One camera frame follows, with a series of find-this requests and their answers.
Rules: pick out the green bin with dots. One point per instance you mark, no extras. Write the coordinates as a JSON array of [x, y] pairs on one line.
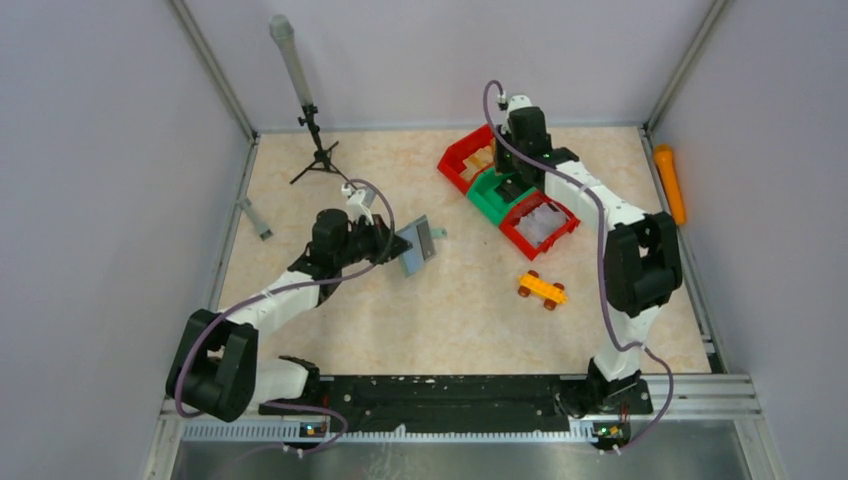
[[490, 193]]

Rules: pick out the green card holder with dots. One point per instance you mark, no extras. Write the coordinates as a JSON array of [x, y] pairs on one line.
[[411, 262]]

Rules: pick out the wooden blocks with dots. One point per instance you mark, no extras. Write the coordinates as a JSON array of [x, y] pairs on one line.
[[477, 161]]

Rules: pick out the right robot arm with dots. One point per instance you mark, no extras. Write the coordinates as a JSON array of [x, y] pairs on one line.
[[638, 259]]

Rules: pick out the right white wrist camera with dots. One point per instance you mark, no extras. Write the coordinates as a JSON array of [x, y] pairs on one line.
[[510, 103]]

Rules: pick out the orange flashlight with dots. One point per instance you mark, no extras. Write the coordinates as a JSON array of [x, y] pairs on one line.
[[663, 157]]

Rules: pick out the near red bin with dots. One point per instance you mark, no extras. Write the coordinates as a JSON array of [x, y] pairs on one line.
[[507, 227]]

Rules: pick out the far red bin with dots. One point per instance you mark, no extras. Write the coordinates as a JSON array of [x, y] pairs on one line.
[[451, 166]]

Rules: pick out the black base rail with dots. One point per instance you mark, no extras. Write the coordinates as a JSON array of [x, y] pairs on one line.
[[464, 403]]

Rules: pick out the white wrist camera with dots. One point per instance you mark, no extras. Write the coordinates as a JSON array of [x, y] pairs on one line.
[[510, 103], [358, 203]]

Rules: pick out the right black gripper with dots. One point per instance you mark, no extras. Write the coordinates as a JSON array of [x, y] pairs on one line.
[[502, 168]]

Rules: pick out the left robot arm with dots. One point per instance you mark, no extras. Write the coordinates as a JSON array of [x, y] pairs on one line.
[[216, 370]]

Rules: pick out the black tripod with grey tube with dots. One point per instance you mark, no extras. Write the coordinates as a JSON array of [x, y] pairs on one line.
[[282, 33]]

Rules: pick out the clear plastic bags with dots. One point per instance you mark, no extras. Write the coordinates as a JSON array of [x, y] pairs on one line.
[[541, 223]]

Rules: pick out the small grey tool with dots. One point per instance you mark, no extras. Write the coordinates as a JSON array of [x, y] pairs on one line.
[[261, 227]]

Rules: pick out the red bin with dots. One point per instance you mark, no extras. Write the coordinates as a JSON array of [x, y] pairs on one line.
[[507, 227], [451, 166]]

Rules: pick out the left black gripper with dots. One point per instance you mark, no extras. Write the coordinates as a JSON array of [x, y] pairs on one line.
[[395, 243]]

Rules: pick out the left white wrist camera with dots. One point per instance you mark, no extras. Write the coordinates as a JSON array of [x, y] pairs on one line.
[[358, 203]]

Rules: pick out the black credit card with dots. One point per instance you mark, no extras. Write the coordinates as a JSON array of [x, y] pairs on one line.
[[428, 248]]

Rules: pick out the yellow toy car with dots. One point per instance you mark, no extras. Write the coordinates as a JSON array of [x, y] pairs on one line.
[[552, 295]]

